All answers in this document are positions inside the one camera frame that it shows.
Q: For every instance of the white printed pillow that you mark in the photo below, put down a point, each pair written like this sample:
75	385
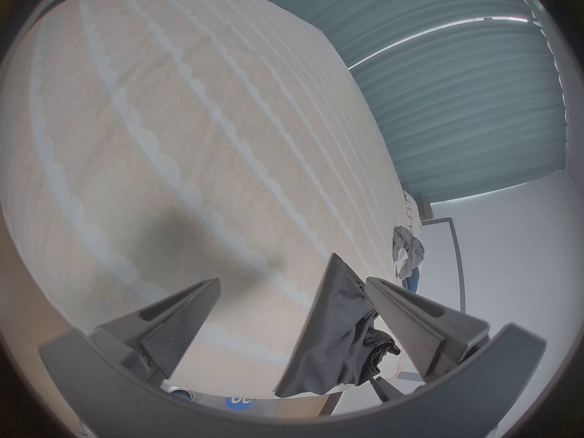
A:
410	212

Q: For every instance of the blue-green curtain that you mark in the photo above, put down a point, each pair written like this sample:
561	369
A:
465	121
388	12

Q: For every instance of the bed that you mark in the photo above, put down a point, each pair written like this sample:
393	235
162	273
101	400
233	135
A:
182	130

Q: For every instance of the pile of clothes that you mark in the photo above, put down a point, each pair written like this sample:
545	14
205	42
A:
408	249

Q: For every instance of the grey bedside table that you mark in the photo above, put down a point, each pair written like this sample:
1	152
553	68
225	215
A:
425	208

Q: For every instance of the black T-shirt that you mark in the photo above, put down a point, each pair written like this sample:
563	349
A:
333	326

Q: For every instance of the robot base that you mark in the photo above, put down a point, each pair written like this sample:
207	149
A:
239	402

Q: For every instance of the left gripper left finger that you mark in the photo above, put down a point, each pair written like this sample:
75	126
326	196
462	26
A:
169	331

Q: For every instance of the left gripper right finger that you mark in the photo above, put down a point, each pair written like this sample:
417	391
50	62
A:
433	331

